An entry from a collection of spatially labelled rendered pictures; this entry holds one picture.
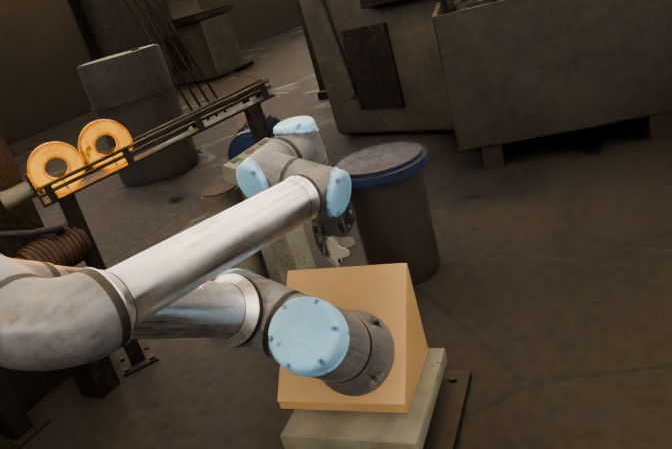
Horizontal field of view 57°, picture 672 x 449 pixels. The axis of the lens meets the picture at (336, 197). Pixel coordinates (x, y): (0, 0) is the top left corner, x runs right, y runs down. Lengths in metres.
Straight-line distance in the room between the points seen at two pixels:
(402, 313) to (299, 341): 0.31
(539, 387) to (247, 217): 0.91
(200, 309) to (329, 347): 0.25
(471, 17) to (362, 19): 1.09
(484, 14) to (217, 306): 1.97
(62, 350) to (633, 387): 1.23
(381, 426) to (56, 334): 0.80
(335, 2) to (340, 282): 2.58
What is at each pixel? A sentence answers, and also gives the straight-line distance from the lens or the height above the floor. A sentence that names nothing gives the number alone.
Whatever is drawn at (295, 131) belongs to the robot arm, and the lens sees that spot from 1.28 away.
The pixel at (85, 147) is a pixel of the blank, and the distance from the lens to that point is 2.03.
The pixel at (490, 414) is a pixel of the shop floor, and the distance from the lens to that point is 1.57.
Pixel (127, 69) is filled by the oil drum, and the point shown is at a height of 0.78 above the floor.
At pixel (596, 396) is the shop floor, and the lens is 1.60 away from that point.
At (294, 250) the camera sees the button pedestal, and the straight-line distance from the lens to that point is 1.88.
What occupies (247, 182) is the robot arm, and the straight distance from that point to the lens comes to 1.24.
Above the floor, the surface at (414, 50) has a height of 0.51.
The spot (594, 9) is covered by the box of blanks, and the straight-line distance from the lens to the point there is 2.87.
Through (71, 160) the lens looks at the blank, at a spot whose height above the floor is 0.71.
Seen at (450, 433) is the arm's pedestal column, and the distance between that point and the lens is 1.52.
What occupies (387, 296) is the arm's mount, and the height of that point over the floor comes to 0.32.
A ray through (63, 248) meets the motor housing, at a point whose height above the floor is 0.49.
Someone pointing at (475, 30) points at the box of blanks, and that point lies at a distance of 2.83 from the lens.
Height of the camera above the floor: 1.04
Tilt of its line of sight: 20 degrees down
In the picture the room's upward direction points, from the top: 16 degrees counter-clockwise
